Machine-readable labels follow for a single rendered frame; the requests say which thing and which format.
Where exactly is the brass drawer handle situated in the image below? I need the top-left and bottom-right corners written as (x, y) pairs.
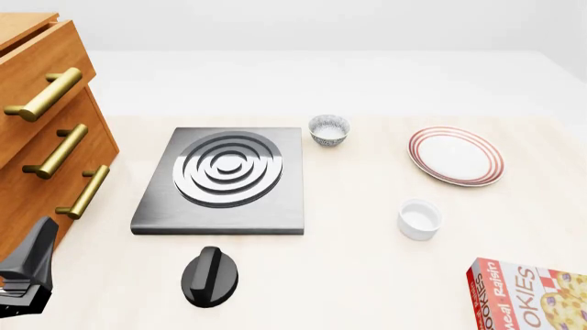
top-left (21, 123), bottom-right (90, 182)
top-left (3, 66), bottom-right (84, 124)
top-left (54, 164), bottom-right (112, 221)

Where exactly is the wooden drawer pulled out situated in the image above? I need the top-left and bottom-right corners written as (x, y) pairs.
top-left (0, 19), bottom-right (98, 171)

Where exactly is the patterned black white bowl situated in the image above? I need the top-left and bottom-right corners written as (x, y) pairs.
top-left (307, 114), bottom-right (352, 150)

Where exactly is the round black stove knob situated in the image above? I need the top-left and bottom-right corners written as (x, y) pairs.
top-left (180, 245), bottom-right (240, 308)

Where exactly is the wooden cabinet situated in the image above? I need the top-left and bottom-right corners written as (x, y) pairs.
top-left (0, 12), bottom-right (121, 263)

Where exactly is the white plate with red rings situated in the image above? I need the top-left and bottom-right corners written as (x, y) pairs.
top-left (406, 125), bottom-right (506, 188)

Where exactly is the red cookies box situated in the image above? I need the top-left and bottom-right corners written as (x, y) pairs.
top-left (465, 256), bottom-right (587, 330)

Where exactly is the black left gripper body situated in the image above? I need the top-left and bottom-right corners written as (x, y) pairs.
top-left (0, 269), bottom-right (54, 318)

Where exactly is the small white ramekin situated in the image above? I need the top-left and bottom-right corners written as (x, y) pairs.
top-left (396, 197), bottom-right (444, 242)

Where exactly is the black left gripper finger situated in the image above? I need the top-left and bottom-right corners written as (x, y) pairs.
top-left (0, 214), bottom-right (61, 289)

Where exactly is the flat stove plate with rings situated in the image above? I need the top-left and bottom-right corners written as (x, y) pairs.
top-left (129, 126), bottom-right (306, 237)

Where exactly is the wooden drawer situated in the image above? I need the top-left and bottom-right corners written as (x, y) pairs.
top-left (0, 137), bottom-right (121, 263)
top-left (0, 86), bottom-right (110, 221)

